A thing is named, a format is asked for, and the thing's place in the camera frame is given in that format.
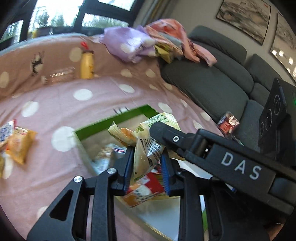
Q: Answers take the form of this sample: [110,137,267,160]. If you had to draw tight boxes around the pale green snack packet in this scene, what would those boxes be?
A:
[107,113,180,181]

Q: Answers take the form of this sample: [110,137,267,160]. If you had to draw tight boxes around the white peanut snack bag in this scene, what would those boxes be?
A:
[92,144,126,175]

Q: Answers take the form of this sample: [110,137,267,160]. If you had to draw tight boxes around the yellow rice cracker packet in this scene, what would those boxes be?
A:
[6,126,37,165]

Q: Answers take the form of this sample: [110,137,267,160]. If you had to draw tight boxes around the red white milk candy packet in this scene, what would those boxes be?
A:
[0,120,16,148]

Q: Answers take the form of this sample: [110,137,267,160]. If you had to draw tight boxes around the dark yellow chocolate snack packet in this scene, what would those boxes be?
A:
[1,152,14,179]

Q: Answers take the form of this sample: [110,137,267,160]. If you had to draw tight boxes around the red bubble tea snack packet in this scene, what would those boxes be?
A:
[122,172,169,207]

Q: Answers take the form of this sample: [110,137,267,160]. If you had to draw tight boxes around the green white cardboard box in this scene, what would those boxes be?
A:
[74,104,236,241]

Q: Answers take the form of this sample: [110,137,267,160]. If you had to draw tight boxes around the red black packet on sofa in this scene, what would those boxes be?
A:
[217,111,240,136]

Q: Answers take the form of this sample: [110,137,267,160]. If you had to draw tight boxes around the dark grey sofa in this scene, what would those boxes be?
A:
[161,26,282,151]

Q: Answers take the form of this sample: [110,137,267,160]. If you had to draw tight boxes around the pink polka dot bedsheet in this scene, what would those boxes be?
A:
[1,35,219,237]

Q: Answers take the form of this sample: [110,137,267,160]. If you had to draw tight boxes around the pink orange clothes pile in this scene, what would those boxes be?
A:
[144,19,217,67]

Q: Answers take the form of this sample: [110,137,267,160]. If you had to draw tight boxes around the clear glass jar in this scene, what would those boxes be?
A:
[41,67,75,85]

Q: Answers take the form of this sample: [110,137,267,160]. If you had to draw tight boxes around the yellow bottle brown cap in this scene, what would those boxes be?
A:
[80,42,94,79]

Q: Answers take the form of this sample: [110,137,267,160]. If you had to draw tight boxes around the purple polka dot cloth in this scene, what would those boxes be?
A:
[100,26,156,63]

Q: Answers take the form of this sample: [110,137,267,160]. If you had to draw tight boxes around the framed landscape painting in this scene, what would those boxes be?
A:
[216,0,271,45]

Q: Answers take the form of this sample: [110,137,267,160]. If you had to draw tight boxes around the black framed window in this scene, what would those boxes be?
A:
[1,0,144,46]

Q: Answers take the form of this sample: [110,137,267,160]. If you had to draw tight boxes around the black camera box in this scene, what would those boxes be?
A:
[258,78,295,166]

